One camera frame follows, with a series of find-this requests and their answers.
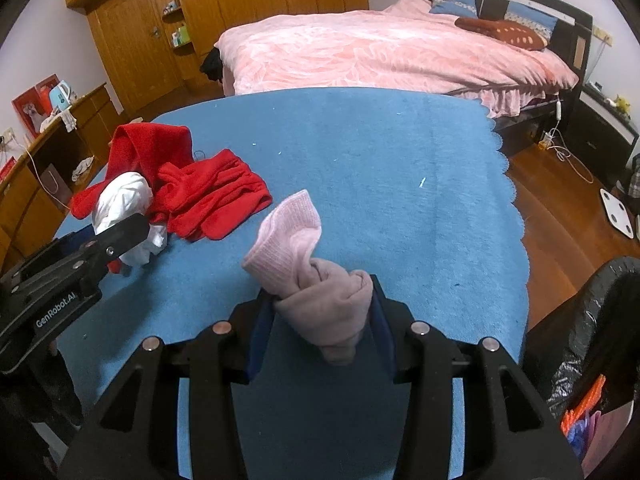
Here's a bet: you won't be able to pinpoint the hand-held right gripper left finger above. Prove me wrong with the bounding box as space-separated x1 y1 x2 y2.
58 290 276 480

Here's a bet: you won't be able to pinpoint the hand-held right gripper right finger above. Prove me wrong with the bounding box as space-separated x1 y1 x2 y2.
368 275 586 480

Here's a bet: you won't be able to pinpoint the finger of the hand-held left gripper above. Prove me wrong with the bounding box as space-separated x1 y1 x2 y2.
6 225 98 282
59 212 152 292

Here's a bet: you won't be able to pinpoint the white cloth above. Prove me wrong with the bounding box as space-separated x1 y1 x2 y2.
40 110 78 133
91 171 169 267
71 156 96 183

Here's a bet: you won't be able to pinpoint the pink sock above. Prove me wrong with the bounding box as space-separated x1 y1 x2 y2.
241 190 375 366

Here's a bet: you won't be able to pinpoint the black trash bin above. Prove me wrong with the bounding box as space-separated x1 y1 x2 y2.
522 255 640 480

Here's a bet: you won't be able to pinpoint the white paper bag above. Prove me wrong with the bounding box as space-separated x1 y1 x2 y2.
40 162 73 206

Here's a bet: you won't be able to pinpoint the wooden desk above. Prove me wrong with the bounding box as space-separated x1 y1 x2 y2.
0 82 126 261

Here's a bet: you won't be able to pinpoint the red scarf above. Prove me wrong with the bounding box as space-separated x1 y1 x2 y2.
70 122 194 276

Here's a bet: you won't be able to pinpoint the red fleece garment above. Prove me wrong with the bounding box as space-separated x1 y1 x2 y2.
150 148 273 242

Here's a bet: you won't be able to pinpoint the light blue kettle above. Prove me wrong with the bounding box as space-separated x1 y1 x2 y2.
48 82 76 111

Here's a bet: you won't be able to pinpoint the blue tablecloth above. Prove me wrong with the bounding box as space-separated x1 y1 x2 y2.
50 87 531 480

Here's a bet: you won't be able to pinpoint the wooden door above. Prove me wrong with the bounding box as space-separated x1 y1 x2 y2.
86 0 183 116

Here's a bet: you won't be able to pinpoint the black clothes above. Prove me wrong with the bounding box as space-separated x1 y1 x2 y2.
200 47 226 83

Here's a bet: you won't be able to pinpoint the orange plastic item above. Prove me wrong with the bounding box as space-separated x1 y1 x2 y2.
560 374 606 436

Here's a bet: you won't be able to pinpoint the white bathroom scale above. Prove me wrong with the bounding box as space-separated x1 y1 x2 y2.
600 187 637 241

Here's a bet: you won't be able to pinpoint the bed with pink blanket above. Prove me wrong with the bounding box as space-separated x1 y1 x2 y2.
216 0 580 120

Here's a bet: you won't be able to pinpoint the black white nightstand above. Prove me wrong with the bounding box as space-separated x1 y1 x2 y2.
565 82 640 188

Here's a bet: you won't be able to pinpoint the brown dotted pillow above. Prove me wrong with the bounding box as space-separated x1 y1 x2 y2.
455 16 550 52

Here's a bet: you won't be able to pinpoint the blue pillow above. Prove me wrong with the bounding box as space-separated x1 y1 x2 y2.
504 1 558 36
429 0 478 17

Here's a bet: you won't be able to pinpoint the dark wooden bed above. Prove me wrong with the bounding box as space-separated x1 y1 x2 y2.
407 0 594 148

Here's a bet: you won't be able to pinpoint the red picture frame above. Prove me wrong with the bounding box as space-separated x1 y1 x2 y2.
11 74 61 136

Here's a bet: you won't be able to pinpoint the white cable with switch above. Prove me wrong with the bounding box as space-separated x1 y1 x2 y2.
542 100 596 185

